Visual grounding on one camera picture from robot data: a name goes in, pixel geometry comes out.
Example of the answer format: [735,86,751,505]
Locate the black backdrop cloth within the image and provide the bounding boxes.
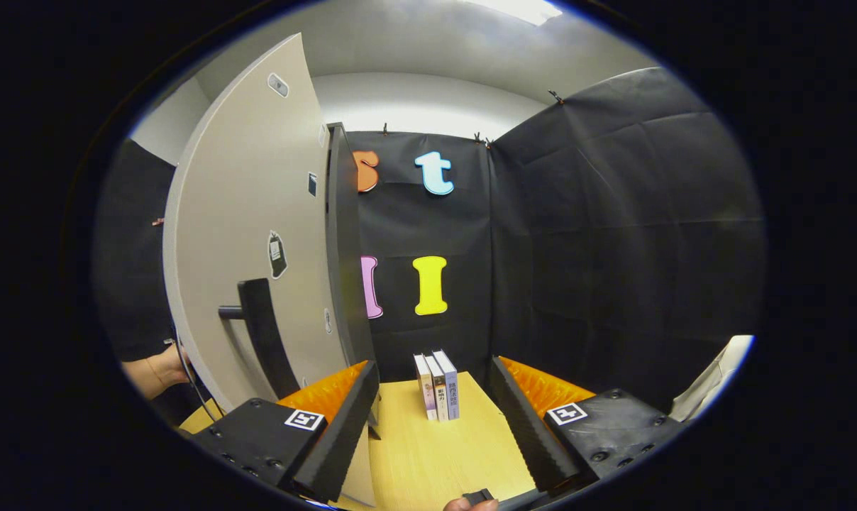
[92,67,767,427]

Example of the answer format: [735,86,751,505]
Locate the white panel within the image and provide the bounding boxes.
[668,334,756,424]

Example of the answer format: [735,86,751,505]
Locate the black cable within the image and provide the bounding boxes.
[171,325,225,421]

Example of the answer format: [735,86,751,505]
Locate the white spine book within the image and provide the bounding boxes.
[424,353,450,422]

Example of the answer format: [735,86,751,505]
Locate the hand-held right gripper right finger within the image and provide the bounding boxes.
[487,355,685,498]

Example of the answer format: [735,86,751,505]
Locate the black door handle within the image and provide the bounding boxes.
[218,278,302,400]

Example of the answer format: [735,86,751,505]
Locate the long ceiling light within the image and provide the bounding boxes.
[464,0,564,27]

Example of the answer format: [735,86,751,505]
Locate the purple cover book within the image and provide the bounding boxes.
[432,349,462,421]

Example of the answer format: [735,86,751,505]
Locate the beige cabinet door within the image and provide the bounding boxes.
[162,32,378,509]

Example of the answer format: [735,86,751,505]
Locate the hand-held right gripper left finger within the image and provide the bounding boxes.
[191,360,381,503]

